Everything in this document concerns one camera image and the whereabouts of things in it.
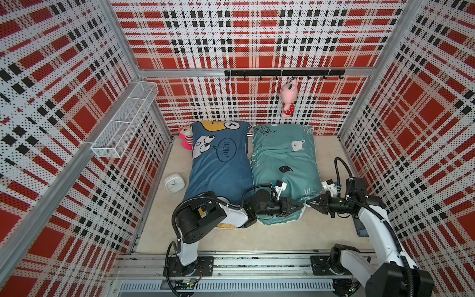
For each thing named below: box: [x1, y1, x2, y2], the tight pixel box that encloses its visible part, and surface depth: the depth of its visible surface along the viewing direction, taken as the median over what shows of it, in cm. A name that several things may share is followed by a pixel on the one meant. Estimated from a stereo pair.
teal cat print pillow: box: [251, 123, 325, 226], surface depth 100 cm
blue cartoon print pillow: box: [184, 121, 255, 205], surface depth 92 cm
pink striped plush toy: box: [178, 125, 194, 151], surface depth 114 cm
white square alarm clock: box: [164, 173, 186, 194], surface depth 95 cm
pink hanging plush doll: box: [280, 77, 299, 119], surface depth 95 cm
